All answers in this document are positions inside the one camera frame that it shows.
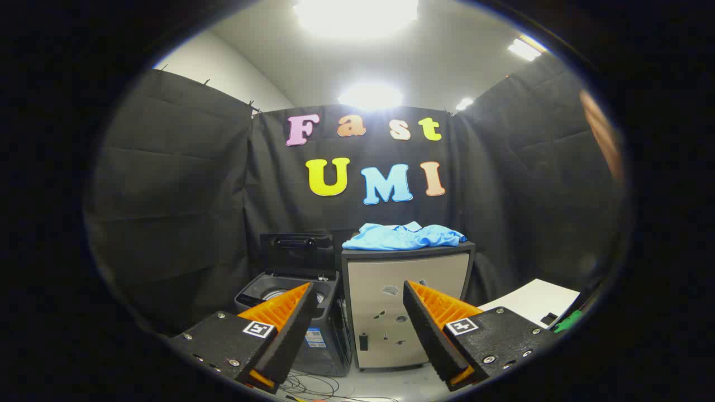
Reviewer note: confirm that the black backdrop cloth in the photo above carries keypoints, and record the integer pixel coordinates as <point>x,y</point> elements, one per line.
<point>195,195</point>

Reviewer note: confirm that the grey cabinet with black top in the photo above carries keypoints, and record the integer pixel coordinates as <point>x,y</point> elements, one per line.
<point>391,279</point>

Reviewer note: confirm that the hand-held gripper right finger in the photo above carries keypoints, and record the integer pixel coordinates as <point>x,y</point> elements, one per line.
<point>430,335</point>

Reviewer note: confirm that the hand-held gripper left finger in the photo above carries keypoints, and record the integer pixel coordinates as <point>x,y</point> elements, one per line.
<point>290,340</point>

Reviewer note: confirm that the light blue polo shirt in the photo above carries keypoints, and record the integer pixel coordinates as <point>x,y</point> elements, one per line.
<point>402,237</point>

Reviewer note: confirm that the dark grey washing machine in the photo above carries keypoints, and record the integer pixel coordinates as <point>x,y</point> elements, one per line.
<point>329,346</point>

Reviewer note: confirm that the ceiling light panel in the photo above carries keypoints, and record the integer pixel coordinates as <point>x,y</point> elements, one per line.
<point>357,17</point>
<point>525,49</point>
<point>464,104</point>
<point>370,96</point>

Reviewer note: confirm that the white table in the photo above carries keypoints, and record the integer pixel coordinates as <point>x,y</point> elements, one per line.
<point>536,301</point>

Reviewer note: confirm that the green object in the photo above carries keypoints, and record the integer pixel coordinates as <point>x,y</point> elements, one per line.
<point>568,322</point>

